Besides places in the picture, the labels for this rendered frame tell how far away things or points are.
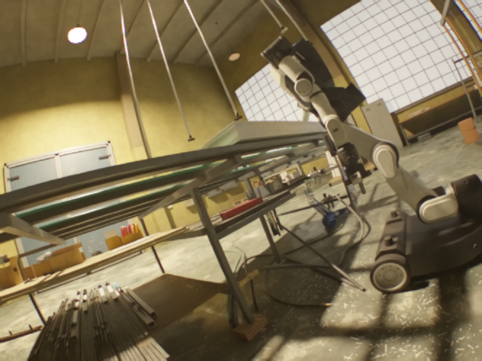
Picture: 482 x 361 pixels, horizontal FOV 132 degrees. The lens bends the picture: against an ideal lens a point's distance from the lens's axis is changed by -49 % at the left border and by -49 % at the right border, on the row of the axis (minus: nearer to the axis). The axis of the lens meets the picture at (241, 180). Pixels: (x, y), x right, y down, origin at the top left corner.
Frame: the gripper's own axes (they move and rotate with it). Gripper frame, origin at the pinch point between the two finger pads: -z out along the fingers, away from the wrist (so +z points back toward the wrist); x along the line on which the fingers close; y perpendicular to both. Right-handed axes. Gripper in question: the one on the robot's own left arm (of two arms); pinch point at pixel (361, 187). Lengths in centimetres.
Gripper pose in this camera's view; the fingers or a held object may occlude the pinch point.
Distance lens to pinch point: 91.9
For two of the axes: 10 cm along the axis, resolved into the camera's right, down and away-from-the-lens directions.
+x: -7.7, 4.0, 4.9
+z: -3.8, -9.1, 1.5
